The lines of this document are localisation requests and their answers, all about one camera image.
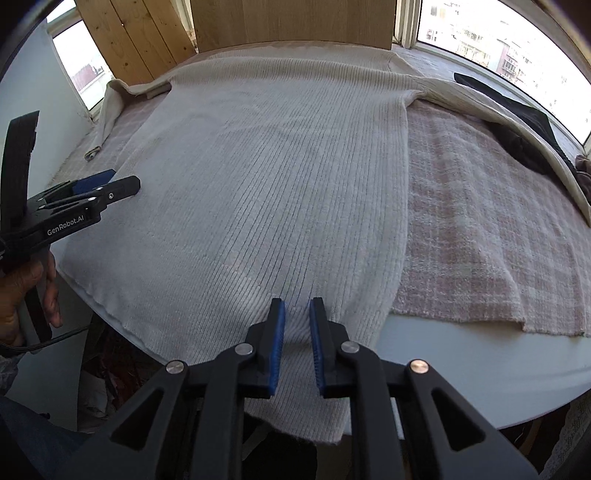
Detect cream knit garment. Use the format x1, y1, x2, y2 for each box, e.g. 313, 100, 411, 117
58, 41, 591, 446

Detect black pants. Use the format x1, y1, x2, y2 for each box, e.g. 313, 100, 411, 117
452, 72, 591, 199

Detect dark brown garment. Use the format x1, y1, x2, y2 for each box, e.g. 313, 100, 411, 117
575, 155, 591, 203

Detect person's left hand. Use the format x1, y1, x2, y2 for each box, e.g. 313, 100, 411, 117
0, 253, 63, 347

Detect knotty pine plank board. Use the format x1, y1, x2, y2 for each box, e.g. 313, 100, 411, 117
75, 0, 197, 85

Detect large light wooden board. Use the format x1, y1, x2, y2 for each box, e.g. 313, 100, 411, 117
190, 0, 396, 52

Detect pink plaid table cloth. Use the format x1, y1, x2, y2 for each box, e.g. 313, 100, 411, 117
45, 41, 591, 339

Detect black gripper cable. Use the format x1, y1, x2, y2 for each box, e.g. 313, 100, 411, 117
0, 322, 93, 356

